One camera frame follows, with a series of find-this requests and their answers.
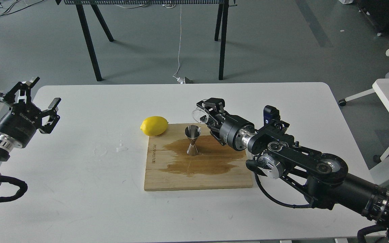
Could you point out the black left robotiq gripper body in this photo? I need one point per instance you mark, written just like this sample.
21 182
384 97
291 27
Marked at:
21 123

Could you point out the clear plastic measuring cup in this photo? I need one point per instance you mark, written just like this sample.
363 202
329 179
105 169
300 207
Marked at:
200 116

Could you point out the black metal table frame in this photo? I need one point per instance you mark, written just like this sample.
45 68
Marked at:
220 29

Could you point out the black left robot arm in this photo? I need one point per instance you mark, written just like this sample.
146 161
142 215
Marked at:
7 144

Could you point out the wooden cutting board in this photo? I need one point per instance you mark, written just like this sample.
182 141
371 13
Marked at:
169 167

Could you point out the yellow lemon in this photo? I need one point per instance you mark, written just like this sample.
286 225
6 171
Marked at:
154 125

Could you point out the steel double jigger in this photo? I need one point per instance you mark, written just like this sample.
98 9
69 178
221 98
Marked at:
192 132

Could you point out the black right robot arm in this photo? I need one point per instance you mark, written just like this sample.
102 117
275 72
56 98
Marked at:
322 178

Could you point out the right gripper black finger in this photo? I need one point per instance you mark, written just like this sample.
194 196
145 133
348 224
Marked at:
219 131
212 106

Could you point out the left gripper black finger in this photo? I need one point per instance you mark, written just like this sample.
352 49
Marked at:
52 115
19 97

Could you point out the black right robotiq gripper body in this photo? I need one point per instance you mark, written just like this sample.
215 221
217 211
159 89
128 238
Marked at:
240 130

